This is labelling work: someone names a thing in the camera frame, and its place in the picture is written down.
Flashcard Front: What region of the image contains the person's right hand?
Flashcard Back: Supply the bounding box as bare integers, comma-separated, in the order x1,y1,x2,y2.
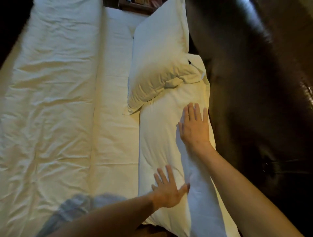
178,102,214,152

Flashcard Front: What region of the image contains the person's left hand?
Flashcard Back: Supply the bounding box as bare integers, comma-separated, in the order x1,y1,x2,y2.
151,165,191,209

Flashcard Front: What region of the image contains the long white pillow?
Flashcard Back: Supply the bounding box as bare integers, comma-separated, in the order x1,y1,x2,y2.
138,53,241,237

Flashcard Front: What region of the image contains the person's right forearm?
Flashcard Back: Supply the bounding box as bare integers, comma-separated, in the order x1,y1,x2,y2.
194,144,304,237

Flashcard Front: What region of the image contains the person's left forearm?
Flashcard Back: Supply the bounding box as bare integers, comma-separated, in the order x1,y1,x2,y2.
48,192,158,237

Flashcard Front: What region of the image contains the dark brown leather headboard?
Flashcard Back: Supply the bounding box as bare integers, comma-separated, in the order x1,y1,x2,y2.
185,0,313,237

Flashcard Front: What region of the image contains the white bed sheet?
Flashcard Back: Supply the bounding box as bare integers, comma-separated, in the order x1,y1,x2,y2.
89,6,150,199

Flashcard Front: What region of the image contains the white pillow with folded corner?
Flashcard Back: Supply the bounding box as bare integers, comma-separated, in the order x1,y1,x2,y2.
122,0,206,116

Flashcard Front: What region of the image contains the wooden nightstand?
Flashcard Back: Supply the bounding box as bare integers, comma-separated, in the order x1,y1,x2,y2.
103,0,169,15

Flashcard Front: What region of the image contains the white wrinkled duvet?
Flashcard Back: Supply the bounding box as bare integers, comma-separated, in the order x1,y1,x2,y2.
0,0,104,237

